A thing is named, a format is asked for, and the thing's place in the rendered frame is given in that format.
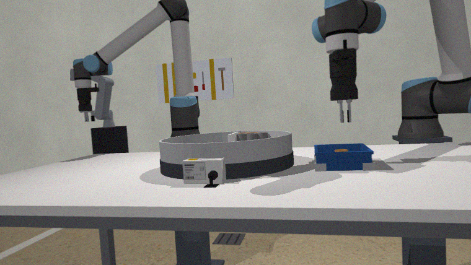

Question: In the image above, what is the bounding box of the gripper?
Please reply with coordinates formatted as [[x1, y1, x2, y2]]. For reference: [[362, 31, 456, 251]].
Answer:
[[77, 84, 99, 113], [327, 51, 360, 124]]

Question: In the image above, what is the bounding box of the blue crate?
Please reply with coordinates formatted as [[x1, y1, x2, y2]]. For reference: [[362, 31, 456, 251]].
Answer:
[[314, 142, 375, 172]]

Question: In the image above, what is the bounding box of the grey turntable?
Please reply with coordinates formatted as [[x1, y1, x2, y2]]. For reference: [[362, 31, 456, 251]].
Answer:
[[159, 128, 296, 181]]

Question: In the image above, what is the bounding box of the jointed stand on black box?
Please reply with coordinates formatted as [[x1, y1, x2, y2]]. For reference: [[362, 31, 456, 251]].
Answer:
[[90, 76, 131, 155]]

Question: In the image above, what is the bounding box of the white control box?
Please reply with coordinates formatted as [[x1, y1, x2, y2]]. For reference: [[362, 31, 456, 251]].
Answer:
[[182, 157, 227, 188]]

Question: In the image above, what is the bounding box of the dark floor grate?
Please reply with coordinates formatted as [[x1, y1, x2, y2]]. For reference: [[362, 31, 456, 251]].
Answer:
[[213, 233, 246, 246]]

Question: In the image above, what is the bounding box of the white wall board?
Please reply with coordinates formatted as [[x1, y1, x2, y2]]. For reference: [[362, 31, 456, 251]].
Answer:
[[162, 57, 235, 102]]

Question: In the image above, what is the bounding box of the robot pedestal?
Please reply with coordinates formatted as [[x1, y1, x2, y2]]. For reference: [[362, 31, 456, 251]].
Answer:
[[175, 231, 212, 265]]

